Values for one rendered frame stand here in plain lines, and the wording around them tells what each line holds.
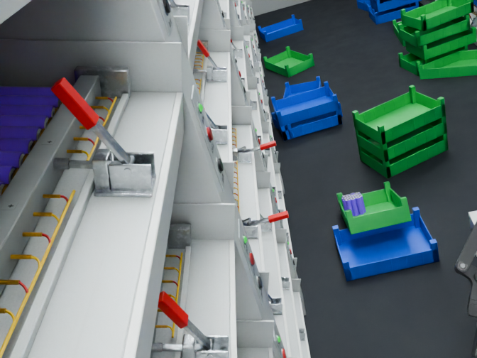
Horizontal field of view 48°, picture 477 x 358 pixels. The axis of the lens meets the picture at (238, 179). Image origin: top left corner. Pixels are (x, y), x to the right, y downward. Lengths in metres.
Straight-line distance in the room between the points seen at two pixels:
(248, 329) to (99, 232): 0.42
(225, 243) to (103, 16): 0.28
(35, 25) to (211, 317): 0.32
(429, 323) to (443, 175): 0.75
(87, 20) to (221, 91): 0.53
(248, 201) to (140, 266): 0.73
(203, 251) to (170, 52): 0.23
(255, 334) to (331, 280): 1.10
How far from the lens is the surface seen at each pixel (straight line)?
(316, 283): 1.83
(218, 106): 0.97
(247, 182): 1.09
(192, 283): 0.58
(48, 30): 0.55
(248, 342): 0.76
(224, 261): 0.61
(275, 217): 0.93
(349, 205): 1.99
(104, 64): 0.55
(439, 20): 3.03
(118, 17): 0.53
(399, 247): 1.90
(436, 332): 1.65
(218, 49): 1.26
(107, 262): 0.32
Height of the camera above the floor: 1.25
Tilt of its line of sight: 30 degrees down
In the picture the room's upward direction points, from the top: 18 degrees counter-clockwise
